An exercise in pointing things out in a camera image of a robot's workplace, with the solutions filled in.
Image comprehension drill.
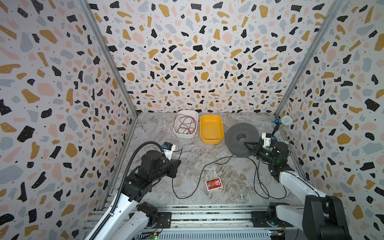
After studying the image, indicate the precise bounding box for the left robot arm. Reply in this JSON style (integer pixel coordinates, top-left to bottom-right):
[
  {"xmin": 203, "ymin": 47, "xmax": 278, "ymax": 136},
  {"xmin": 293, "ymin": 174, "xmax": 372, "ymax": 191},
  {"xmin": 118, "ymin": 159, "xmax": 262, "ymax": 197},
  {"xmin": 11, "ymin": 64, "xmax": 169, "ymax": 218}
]
[{"xmin": 86, "ymin": 141, "xmax": 181, "ymax": 240}]

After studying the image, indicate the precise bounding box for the grey perforated cable spool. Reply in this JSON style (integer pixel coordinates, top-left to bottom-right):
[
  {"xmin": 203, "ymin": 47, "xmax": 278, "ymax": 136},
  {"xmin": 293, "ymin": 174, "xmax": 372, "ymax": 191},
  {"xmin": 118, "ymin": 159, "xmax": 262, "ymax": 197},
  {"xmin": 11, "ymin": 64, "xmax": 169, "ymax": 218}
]
[{"xmin": 225, "ymin": 123, "xmax": 260, "ymax": 158}]

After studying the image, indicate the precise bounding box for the black cable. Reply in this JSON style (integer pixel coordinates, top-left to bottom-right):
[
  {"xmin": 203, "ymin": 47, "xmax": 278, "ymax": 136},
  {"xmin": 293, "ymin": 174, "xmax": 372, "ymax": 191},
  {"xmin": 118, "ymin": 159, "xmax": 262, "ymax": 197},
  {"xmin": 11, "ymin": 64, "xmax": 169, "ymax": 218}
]
[{"xmin": 171, "ymin": 146, "xmax": 288, "ymax": 200}]

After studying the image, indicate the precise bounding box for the white plastic bin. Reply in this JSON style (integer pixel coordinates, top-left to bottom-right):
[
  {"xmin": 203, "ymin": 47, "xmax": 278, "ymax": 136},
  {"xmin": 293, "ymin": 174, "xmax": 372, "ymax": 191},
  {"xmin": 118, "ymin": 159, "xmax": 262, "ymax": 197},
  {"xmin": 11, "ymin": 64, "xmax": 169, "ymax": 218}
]
[{"xmin": 173, "ymin": 110, "xmax": 199, "ymax": 139}]

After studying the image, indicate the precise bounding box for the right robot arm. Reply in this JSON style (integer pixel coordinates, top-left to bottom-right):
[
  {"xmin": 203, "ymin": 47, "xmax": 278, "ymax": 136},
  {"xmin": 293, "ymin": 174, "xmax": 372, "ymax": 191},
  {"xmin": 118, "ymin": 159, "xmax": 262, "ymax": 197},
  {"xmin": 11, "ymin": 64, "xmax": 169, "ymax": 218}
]
[{"xmin": 244, "ymin": 142, "xmax": 351, "ymax": 240}]

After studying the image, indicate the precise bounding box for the yellow plastic bin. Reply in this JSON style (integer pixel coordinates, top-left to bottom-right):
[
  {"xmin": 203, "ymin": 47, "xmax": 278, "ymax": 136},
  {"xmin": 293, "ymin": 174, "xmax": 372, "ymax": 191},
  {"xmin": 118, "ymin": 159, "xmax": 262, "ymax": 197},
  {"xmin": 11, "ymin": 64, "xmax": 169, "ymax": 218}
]
[{"xmin": 200, "ymin": 115, "xmax": 224, "ymax": 145}]

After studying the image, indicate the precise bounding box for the aluminium corner rail right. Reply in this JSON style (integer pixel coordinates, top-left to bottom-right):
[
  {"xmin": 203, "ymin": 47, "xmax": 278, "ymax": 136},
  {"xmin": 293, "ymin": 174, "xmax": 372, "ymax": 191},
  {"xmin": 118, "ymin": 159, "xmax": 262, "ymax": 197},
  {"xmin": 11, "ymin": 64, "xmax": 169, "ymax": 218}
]
[{"xmin": 274, "ymin": 0, "xmax": 343, "ymax": 117}]

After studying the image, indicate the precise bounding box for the red cable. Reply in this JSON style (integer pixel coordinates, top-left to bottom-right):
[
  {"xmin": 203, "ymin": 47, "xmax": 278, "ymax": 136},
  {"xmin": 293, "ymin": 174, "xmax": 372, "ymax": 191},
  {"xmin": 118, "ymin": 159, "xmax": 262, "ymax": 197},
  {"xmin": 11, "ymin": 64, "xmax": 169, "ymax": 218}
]
[{"xmin": 174, "ymin": 114, "xmax": 197, "ymax": 135}]

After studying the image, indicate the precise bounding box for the blue toy microphone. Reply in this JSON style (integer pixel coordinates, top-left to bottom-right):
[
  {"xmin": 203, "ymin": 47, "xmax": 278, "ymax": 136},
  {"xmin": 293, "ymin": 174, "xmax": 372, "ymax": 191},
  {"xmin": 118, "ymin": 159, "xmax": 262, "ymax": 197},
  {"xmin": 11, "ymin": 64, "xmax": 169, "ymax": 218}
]
[{"xmin": 271, "ymin": 116, "xmax": 293, "ymax": 125}]

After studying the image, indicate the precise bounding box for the aluminium corner rail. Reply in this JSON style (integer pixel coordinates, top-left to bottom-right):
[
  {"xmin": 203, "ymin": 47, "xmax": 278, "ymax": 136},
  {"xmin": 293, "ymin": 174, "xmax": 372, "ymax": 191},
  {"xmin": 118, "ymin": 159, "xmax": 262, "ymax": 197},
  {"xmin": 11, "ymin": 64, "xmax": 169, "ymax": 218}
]
[
  {"xmin": 274, "ymin": 0, "xmax": 343, "ymax": 117},
  {"xmin": 78, "ymin": 0, "xmax": 138, "ymax": 119}
]

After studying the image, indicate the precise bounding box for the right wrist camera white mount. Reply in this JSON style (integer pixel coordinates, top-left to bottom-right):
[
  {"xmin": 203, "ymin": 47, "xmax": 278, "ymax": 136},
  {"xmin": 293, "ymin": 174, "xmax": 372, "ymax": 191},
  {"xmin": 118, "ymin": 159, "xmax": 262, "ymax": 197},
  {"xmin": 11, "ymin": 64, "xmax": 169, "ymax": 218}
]
[{"xmin": 261, "ymin": 133, "xmax": 277, "ymax": 148}]

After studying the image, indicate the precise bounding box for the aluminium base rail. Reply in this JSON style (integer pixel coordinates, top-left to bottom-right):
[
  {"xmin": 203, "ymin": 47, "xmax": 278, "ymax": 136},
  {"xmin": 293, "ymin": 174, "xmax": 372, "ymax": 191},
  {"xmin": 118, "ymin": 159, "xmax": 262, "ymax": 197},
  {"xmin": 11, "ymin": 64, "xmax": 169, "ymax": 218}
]
[{"xmin": 89, "ymin": 203, "xmax": 319, "ymax": 240}]

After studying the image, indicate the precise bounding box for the aluminium corner rail left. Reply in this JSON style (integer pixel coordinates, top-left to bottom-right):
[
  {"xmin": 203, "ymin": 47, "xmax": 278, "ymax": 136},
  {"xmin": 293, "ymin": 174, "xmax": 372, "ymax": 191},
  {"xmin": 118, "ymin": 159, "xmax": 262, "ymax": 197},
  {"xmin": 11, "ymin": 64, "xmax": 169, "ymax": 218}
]
[{"xmin": 78, "ymin": 0, "xmax": 138, "ymax": 119}]

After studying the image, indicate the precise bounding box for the black microphone stand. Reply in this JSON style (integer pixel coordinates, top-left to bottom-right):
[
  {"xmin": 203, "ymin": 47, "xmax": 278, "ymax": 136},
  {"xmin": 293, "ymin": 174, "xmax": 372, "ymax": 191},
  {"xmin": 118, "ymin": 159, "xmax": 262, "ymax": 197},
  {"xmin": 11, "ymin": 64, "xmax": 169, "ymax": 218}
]
[{"xmin": 271, "ymin": 123, "xmax": 281, "ymax": 141}]

